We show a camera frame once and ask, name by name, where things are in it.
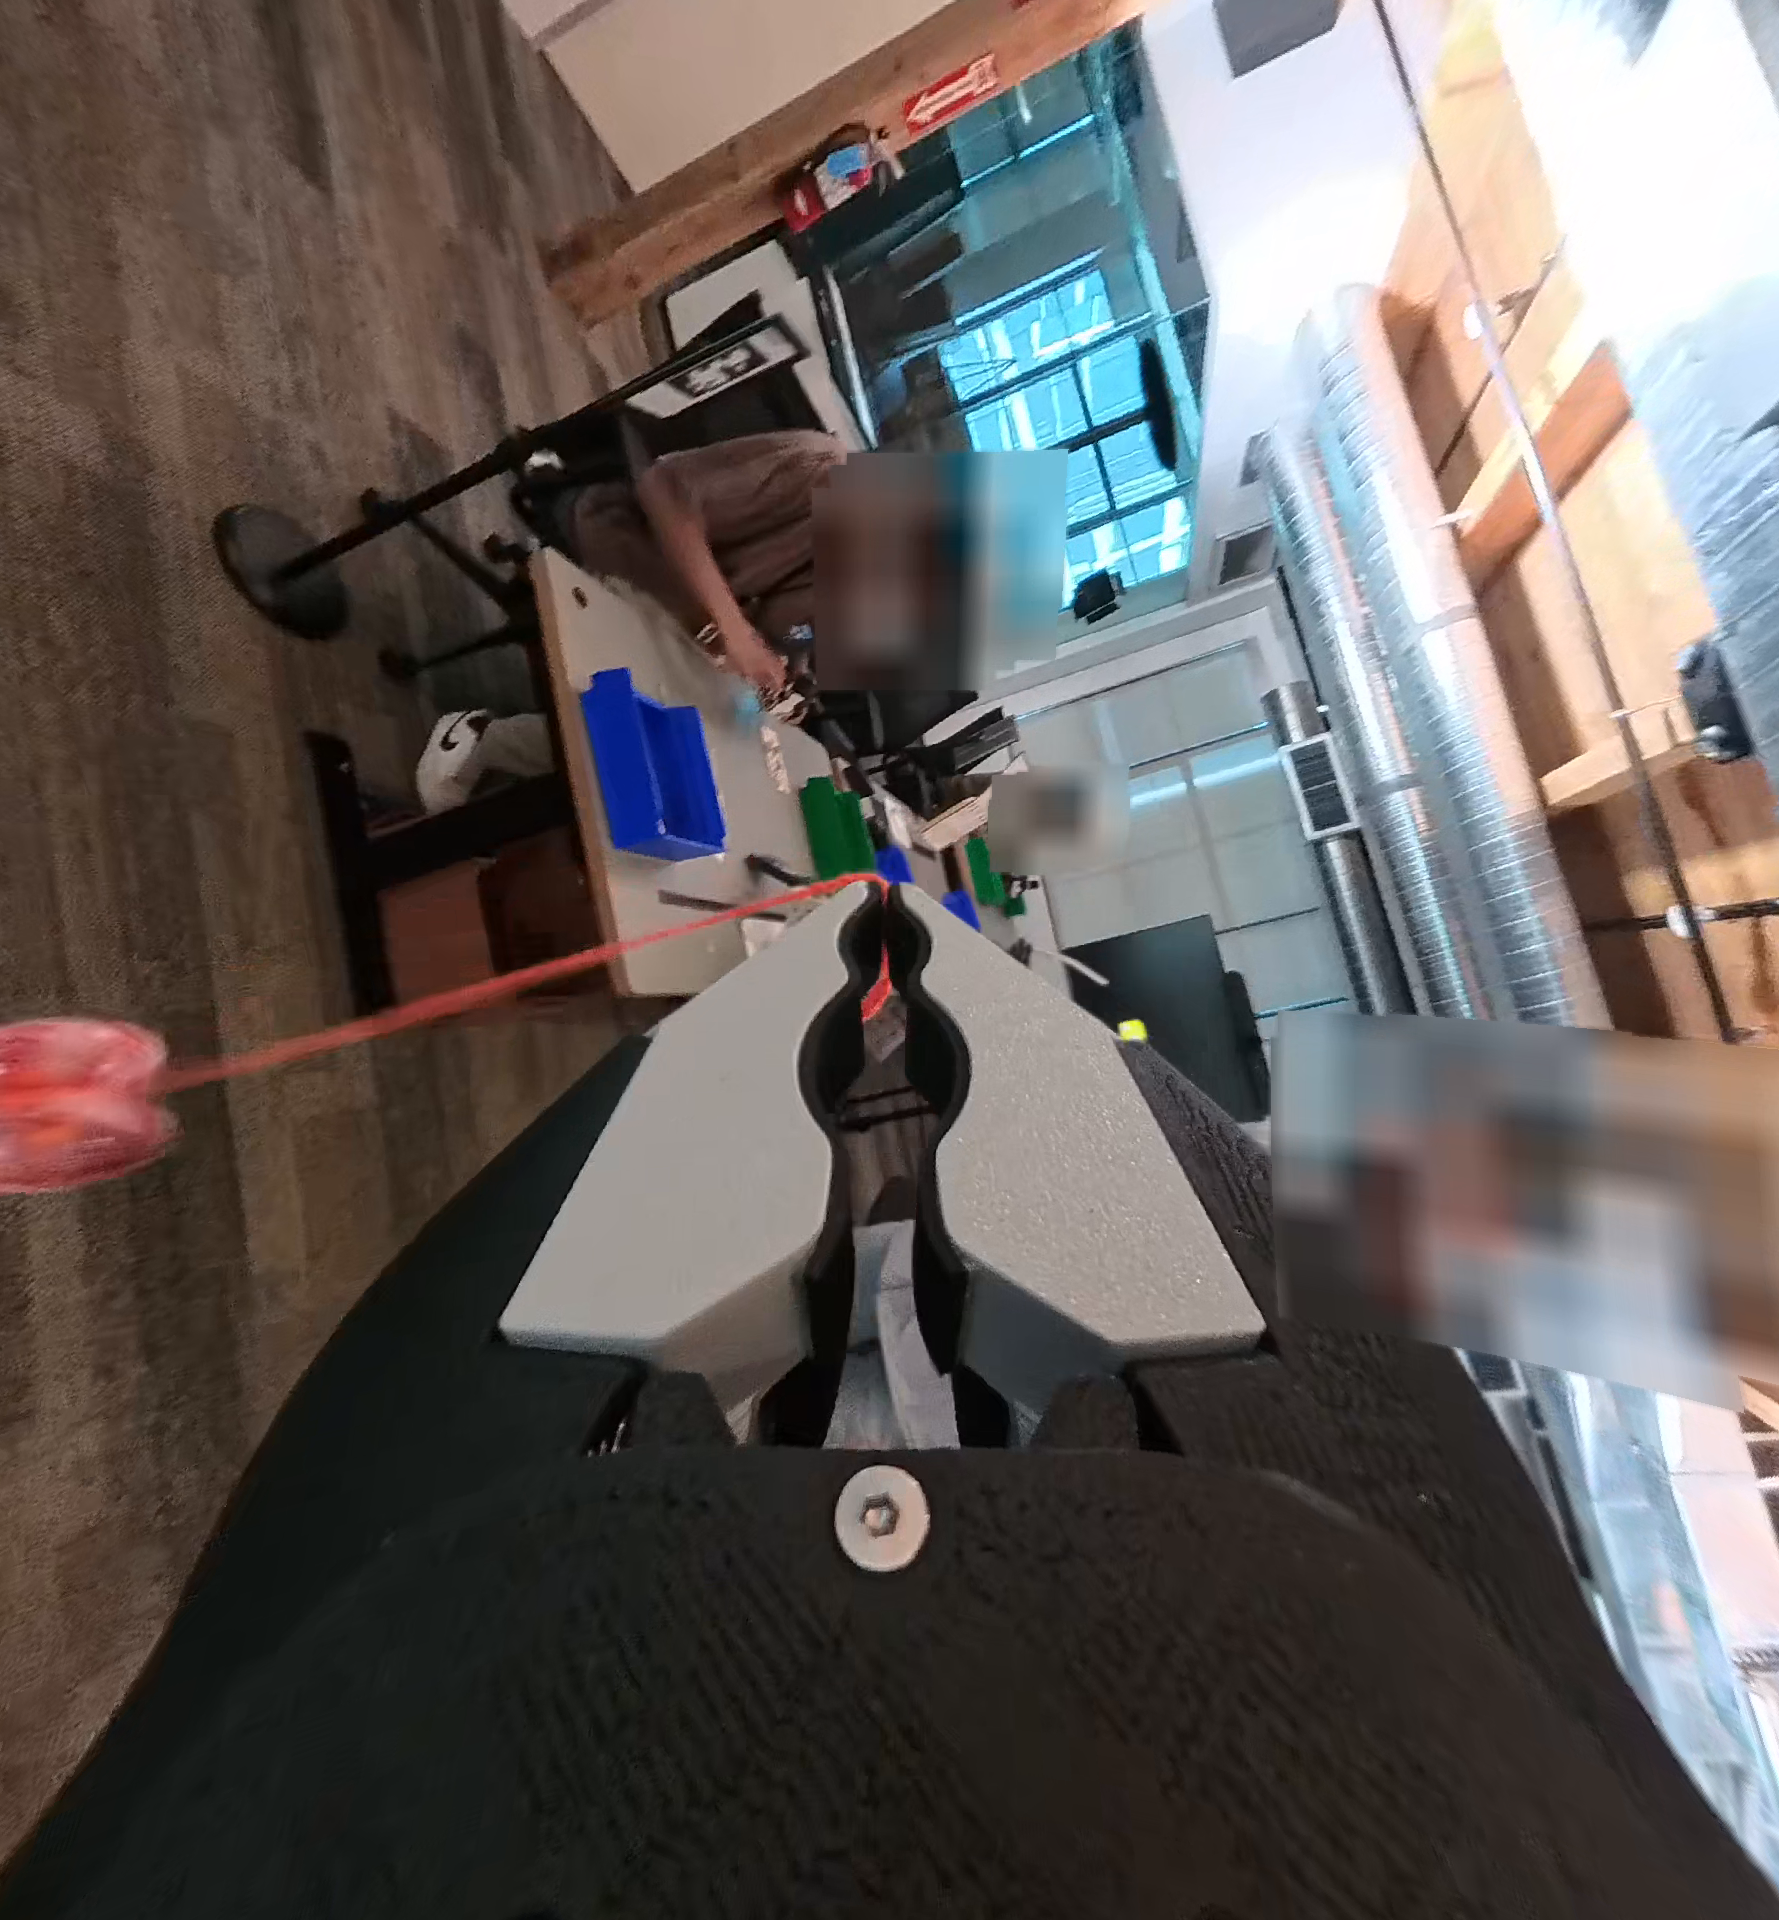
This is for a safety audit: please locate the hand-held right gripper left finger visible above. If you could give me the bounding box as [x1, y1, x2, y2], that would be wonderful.
[499, 880, 893, 1412]

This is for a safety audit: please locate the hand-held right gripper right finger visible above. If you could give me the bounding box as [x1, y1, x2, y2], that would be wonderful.
[893, 880, 1269, 1397]

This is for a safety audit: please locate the orange yo-yo string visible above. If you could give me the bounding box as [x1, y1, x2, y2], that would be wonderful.
[163, 869, 921, 1098]

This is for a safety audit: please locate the red white yo-yo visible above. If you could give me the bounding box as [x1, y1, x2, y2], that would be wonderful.
[0, 1014, 179, 1195]

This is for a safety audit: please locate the cardboard box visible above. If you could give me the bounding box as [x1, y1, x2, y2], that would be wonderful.
[379, 825, 597, 1007]

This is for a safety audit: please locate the large blue parts bin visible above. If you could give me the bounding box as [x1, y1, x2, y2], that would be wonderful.
[581, 666, 725, 864]

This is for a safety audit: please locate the grey work table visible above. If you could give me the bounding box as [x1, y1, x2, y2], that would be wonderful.
[529, 540, 1041, 978]

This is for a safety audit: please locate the black stool chair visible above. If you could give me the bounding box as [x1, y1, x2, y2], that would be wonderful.
[215, 406, 651, 648]

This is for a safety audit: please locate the black white marker sign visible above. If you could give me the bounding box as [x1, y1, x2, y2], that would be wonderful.
[679, 336, 785, 401]

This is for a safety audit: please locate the red fire extinguisher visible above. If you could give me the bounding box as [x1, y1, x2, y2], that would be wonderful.
[785, 120, 905, 235]

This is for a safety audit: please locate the black wall screen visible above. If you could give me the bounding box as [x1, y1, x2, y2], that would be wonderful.
[1063, 915, 1275, 1128]

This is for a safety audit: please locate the silver spiral air duct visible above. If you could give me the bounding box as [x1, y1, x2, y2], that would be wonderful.
[1249, 285, 1610, 1037]

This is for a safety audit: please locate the wooden post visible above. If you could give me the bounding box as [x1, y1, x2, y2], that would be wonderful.
[545, 0, 1145, 326]

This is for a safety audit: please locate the red wall sign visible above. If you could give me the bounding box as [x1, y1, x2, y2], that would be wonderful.
[895, 53, 1005, 137]

